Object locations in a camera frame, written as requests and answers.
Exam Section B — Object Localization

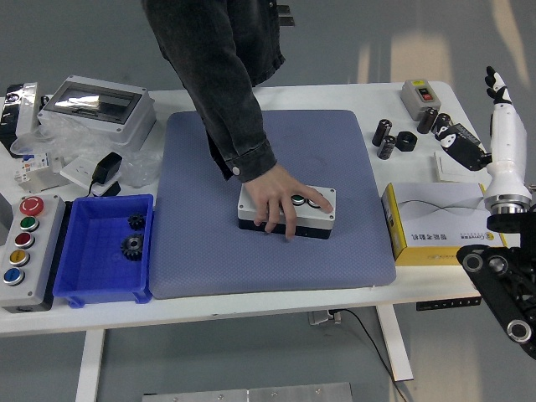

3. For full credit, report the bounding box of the grey four-button control box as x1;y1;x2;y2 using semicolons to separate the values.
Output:
237;183;338;240

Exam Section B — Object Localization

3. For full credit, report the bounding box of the person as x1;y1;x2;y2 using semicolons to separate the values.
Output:
142;0;286;182

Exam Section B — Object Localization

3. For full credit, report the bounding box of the aluminium plate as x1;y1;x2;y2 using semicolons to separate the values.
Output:
141;381;353;402

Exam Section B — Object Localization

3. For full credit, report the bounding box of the yellow white cardboard box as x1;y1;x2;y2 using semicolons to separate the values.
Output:
381;182;510;267

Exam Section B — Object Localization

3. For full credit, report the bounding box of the black power adapter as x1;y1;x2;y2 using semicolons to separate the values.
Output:
85;151;123;198

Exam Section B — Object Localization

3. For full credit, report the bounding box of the grey enclosure with clear lid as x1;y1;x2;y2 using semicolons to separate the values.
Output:
37;75;157;147

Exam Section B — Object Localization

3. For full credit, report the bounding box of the white wall switch plate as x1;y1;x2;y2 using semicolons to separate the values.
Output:
433;151;487;183

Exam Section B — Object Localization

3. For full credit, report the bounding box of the white table leg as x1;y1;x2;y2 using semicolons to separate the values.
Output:
75;329;106;402
375;305;415;382

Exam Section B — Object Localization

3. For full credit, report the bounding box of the grey bracket under table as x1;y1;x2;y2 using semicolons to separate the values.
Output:
308;309;343;326

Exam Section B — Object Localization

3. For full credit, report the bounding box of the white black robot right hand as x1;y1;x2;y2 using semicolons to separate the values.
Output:
434;65;529;202

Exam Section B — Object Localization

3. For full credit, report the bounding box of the grey five-button control station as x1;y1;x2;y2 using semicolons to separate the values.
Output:
0;193;67;314

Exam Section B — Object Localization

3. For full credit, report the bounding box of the person's right hand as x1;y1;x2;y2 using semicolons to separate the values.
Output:
242;162;336;243

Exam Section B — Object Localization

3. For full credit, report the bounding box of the black table control panel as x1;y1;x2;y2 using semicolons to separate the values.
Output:
415;297;482;312

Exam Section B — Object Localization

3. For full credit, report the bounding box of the grey metal plate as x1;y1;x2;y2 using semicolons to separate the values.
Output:
20;169;70;193

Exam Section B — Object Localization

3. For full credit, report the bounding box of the black module with green terminal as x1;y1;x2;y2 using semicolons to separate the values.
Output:
454;122;482;147

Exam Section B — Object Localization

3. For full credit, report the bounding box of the clear plastic bag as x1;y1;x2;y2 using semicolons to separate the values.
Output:
10;112;164;189

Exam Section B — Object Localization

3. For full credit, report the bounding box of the large black bevel gear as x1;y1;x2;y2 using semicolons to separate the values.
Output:
120;233;146;263

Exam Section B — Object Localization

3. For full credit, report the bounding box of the white black wrapped device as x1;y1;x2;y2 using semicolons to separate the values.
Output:
0;81;45;152

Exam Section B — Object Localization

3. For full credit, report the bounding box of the grey box at edge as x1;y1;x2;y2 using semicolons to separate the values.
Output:
0;194;13;246

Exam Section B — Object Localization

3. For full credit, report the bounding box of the blue-grey mat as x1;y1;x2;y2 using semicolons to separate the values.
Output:
148;109;398;301

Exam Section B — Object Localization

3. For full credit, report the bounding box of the grey two-button switch box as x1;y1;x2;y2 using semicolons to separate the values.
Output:
399;79;441;121

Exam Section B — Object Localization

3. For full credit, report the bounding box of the black cable under table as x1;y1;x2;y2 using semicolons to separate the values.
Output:
330;308;415;402

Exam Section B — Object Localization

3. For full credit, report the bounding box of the white wall socket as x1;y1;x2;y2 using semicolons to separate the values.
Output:
59;154;122;198

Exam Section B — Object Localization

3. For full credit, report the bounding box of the blue plastic bin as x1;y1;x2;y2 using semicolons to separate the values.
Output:
52;193;155;310

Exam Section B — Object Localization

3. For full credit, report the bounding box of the white circuit breaker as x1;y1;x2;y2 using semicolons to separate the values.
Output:
11;151;55;185

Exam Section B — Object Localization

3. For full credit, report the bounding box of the black hex nut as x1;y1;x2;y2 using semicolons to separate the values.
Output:
395;131;419;152

